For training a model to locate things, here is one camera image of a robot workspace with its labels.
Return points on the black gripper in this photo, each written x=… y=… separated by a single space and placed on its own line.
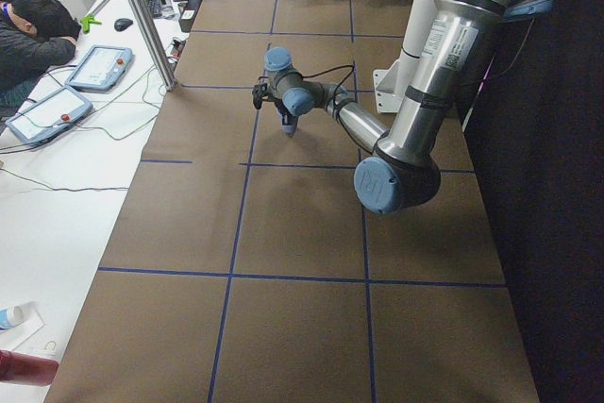
x=288 y=123

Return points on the light blue ribbed cup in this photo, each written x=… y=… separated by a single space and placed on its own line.
x=289 y=130

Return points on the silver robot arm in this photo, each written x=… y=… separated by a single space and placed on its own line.
x=444 y=44

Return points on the black box with white label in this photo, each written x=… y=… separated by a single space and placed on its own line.
x=188 y=10

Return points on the black computer mouse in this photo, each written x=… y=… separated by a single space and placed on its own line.
x=122 y=24

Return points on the far teach pendant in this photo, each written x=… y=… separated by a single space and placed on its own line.
x=100 y=69

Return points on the teach pendant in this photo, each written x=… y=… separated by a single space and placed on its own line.
x=49 y=117
x=100 y=69

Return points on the green clamp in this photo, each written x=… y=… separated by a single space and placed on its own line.
x=87 y=21

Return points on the near teach pendant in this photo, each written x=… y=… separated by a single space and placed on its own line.
x=49 y=117

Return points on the person in dark jacket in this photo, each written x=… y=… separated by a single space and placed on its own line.
x=35 y=35

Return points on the white plastic bottle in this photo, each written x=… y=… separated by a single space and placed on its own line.
x=21 y=319

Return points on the red bottle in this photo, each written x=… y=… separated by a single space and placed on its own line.
x=18 y=368

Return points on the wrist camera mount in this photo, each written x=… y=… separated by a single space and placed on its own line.
x=261 y=93

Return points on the white pillar with base plate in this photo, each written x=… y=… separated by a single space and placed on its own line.
x=390 y=85

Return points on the aluminium frame post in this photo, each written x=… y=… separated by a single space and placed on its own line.
x=153 y=43

